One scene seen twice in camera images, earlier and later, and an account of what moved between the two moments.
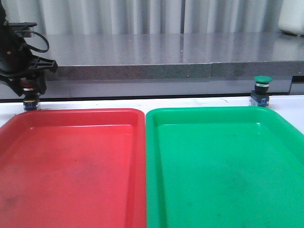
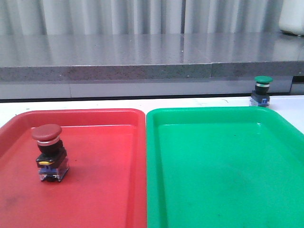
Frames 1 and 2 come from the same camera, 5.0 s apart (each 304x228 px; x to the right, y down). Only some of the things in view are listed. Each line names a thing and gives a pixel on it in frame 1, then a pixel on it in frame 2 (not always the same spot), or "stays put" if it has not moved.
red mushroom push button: (30, 96) → (52, 161)
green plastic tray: (223, 167) stays put
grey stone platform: (172, 65) stays put
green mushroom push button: (260, 96) stays put
